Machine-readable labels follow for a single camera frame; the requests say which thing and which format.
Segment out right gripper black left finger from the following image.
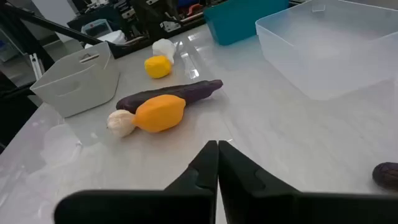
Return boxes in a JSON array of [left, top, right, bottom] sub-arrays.
[[54, 140, 218, 224]]

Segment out red object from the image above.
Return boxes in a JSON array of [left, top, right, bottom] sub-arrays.
[[186, 3, 205, 16]]

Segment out small purple eggplant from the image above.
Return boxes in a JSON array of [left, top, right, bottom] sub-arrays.
[[372, 161, 398, 192]]

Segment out orange lemon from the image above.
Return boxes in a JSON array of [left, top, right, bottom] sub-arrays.
[[132, 94, 187, 134]]

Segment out silver metal bracket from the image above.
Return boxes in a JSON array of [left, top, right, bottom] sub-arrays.
[[29, 52, 44, 82]]

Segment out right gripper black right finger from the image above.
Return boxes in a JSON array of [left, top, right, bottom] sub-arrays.
[[218, 140, 398, 224]]

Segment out grey plastic basket with handle hole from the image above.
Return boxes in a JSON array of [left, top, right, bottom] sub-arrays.
[[30, 41, 121, 118]]

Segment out clear plastic bin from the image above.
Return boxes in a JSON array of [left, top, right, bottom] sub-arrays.
[[255, 0, 398, 101]]

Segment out white garlic bulb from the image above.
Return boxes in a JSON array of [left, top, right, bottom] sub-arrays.
[[106, 109, 137, 138], [151, 38, 177, 65]]

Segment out yellow lemon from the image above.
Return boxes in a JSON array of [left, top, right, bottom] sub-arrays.
[[144, 55, 172, 80]]

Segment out long purple eggplant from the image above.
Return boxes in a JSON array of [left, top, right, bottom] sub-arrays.
[[115, 79, 224, 114]]

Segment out black metal frame bar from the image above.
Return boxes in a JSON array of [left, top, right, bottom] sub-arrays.
[[0, 2, 131, 58]]

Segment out teal plastic basket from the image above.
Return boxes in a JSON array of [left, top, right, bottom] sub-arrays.
[[203, 0, 290, 47]]

